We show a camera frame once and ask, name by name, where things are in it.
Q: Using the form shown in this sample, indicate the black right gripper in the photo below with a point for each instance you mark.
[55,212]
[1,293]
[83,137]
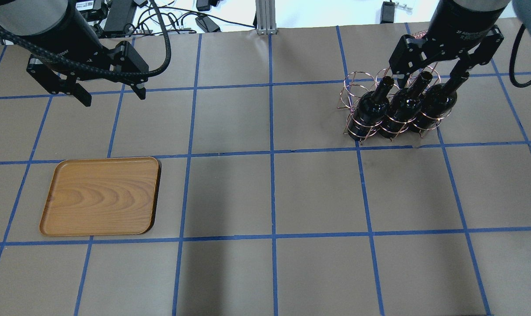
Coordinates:
[460,25]

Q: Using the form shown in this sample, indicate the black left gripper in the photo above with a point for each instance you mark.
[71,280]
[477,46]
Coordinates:
[60,40]

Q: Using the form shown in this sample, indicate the dark wine bottle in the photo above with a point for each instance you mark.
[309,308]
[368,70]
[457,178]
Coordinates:
[404,107]
[370,111]
[437,103]

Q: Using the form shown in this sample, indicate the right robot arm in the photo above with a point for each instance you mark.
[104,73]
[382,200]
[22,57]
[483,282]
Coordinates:
[460,30]

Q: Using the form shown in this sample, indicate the wooden tray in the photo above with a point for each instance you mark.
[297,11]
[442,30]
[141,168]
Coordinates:
[106,197]

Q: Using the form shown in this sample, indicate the black power adapter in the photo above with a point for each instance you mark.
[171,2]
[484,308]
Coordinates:
[387,12]

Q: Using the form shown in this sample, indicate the copper wire bottle basket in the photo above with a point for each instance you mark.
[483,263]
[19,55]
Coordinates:
[356,84]

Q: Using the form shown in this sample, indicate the aluminium frame post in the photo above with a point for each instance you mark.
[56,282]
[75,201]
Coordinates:
[266,18]

